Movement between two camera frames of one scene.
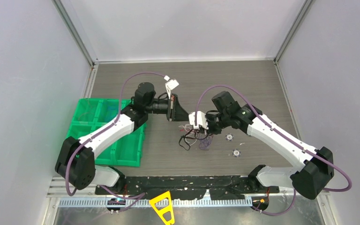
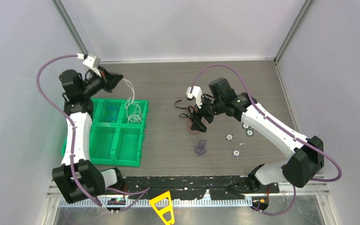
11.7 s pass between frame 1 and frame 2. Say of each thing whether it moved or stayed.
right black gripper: moved
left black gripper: moved
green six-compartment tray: stayed
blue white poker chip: stayed
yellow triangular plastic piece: stayed
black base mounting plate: stayed
